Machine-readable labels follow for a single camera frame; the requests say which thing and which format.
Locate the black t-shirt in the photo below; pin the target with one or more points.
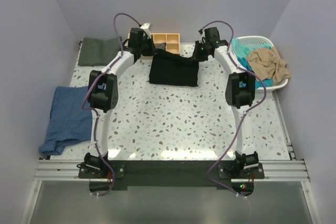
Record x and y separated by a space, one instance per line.
173 70

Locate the teal t-shirt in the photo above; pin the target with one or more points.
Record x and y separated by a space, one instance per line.
242 51

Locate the aluminium rail frame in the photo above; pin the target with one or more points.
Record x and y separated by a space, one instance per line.
274 170

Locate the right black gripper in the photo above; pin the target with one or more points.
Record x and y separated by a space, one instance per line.
197 55

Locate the white laundry basket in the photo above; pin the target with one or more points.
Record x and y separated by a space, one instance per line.
252 40

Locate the dark grey small item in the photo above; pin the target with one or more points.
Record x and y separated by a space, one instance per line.
162 46

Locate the folded grey-green t-shirt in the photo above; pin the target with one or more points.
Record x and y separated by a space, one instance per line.
98 52

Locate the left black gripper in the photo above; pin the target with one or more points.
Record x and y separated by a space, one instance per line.
152 51

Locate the folded blue t-shirt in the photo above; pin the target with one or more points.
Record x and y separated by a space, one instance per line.
68 123

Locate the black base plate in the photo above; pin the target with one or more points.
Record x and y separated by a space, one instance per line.
121 175

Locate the tan t-shirt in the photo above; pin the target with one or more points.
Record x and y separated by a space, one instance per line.
267 64

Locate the wooden compartment tray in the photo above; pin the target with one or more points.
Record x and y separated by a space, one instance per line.
172 41

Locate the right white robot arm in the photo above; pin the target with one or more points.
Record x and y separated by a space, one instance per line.
239 94

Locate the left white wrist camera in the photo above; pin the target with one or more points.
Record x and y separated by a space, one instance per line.
145 26

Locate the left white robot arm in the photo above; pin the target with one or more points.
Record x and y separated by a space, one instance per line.
103 95

